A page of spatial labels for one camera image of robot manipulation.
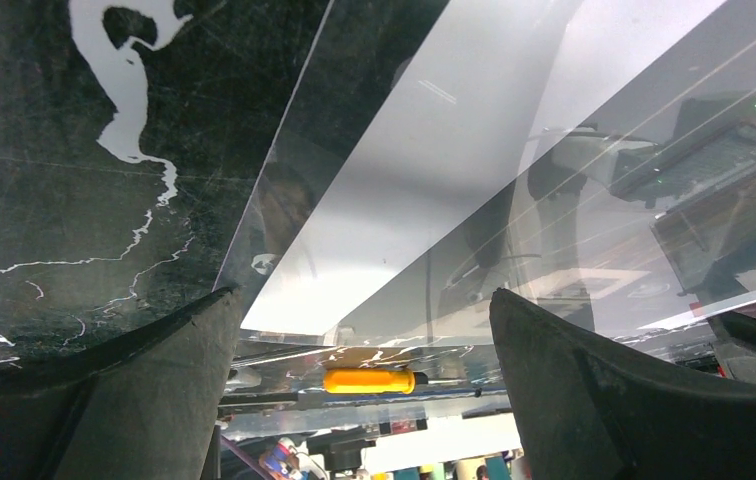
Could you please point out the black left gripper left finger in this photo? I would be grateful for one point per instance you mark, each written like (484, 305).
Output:
(142, 405)

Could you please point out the clear acrylic glazing sheet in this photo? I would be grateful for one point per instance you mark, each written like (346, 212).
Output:
(597, 158)

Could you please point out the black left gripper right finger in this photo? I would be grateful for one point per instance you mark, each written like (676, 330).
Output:
(587, 407)

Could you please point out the orange handled screwdriver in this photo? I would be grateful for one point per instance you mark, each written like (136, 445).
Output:
(372, 381)

